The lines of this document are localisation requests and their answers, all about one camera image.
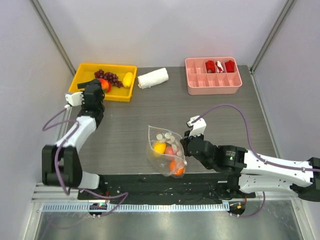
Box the yellow fake mango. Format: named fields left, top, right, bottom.
left=122, top=72, right=133, bottom=88

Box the red fake tomato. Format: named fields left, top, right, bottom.
left=106, top=81, right=112, bottom=93

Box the grey aluminium corner rail right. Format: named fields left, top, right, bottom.
left=249, top=0, right=297, bottom=75

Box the grey aluminium corner rail left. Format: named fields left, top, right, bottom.
left=29, top=0, right=76, bottom=76

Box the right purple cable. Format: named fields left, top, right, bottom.
left=193, top=103, right=320, bottom=218

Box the red rolled cloth left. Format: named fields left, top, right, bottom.
left=205, top=60, right=216, bottom=74

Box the red rolled cloth right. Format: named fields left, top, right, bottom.
left=224, top=60, right=235, bottom=73

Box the perforated metal cable rail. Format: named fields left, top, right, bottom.
left=42, top=202, right=230, bottom=213

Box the pink divided organizer box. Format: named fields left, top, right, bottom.
left=185, top=56, right=243, bottom=95

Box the grey aluminium corner rail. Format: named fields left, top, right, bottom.
left=249, top=0, right=297, bottom=75
left=29, top=0, right=76, bottom=76

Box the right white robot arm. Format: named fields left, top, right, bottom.
left=179, top=131, right=320, bottom=202

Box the yellow fake lemon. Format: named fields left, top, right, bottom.
left=153, top=141, right=167, bottom=154

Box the orange red fake persimmon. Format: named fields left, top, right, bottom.
left=98, top=78, right=108, bottom=92

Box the pink fake peach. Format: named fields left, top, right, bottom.
left=165, top=145, right=178, bottom=155

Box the yellow plastic tray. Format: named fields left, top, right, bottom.
left=68, top=62, right=137, bottom=102

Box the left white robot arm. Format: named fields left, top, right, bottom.
left=41, top=78, right=107, bottom=200

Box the rolled white towel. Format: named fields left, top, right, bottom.
left=137, top=67, right=169, bottom=89

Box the purple fake grape bunch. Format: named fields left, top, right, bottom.
left=94, top=69, right=123, bottom=88

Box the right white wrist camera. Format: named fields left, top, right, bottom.
left=186, top=115, right=207, bottom=138

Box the red white rolled cloth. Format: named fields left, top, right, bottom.
left=215, top=60, right=225, bottom=73

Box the clear zip top bag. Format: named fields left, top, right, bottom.
left=146, top=125, right=188, bottom=178

